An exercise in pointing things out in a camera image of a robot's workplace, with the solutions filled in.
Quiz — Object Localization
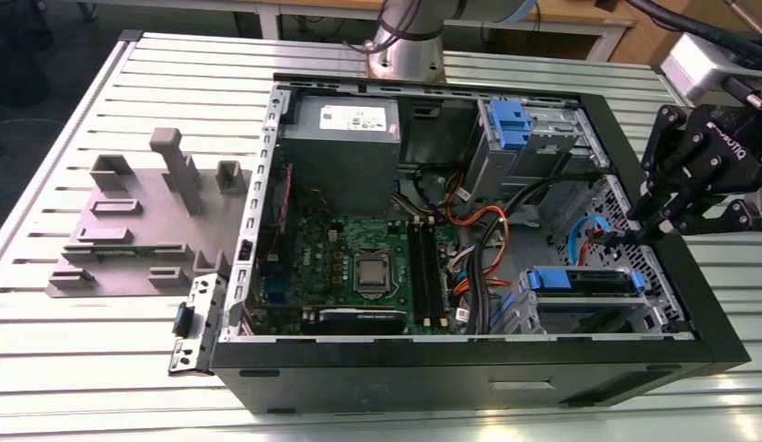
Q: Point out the black corrugated cable hose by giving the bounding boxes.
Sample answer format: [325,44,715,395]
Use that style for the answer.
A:
[626,0,762,64]

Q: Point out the metal optical drive cage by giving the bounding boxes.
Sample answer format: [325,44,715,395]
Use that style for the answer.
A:
[465,95,610,200]

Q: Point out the silver CPU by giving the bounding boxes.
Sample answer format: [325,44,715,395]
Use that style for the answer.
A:
[354,259,390,284]

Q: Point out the grey power supply unit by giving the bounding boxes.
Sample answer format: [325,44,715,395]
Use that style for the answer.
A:
[275,94,402,217]

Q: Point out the metal disk bay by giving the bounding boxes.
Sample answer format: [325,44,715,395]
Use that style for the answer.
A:
[490,264,673,337]

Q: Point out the green motherboard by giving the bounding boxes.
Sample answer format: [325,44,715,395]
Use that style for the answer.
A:
[257,214,474,335]

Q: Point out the light wooden desk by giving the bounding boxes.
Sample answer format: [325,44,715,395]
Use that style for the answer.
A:
[445,0,641,64]

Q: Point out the black graphics card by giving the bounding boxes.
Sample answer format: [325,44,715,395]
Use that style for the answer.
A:
[299,306,407,336]

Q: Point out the grey plastic parts rack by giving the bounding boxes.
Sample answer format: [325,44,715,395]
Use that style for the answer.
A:
[43,127,257,300]

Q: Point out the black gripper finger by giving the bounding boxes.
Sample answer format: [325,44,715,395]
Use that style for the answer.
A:
[638,172,757,243]
[626,105,695,221]

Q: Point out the thin red wire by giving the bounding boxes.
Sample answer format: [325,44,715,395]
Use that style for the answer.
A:
[265,161,297,262]

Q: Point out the thick black cable bundle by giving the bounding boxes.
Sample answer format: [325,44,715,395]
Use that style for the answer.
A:
[463,170,605,333]

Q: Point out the disk power wire black connector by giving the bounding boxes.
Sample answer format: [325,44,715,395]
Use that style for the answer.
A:
[593,227,645,250]

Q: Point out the blue plastic drive latch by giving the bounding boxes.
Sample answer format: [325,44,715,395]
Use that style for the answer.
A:
[489,99,535,151]

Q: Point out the CPU socket with metal cover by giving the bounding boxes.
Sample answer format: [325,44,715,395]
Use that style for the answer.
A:
[349,246,399,297]

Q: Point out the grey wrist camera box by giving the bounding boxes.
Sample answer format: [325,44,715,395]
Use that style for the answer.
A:
[657,34,749,110]

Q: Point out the black open PC case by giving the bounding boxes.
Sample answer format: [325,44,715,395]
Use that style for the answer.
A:
[165,71,754,414]

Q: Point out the blue expansion slot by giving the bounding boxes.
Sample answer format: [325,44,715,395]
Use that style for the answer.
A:
[266,277,291,306]

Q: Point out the blue rear port plug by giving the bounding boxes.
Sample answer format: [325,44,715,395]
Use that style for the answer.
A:
[174,302,197,337]

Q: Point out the orange yellow red wire bundle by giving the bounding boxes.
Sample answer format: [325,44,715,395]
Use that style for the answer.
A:
[445,169,515,300]

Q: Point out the black RAM slot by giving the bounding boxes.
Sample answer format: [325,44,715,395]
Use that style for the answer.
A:
[421,215,450,328]
[407,215,434,329]

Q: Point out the white metal desk frame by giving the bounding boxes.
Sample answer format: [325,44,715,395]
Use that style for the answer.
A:
[73,0,382,42]

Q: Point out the hard disk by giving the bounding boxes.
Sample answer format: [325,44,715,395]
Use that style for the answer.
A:
[497,266,650,337]

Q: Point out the blue disk data wire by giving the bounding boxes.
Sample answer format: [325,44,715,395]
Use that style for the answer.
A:
[565,215,619,269]

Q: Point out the green RAM stick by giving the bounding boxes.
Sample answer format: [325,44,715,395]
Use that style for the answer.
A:
[65,247,174,259]

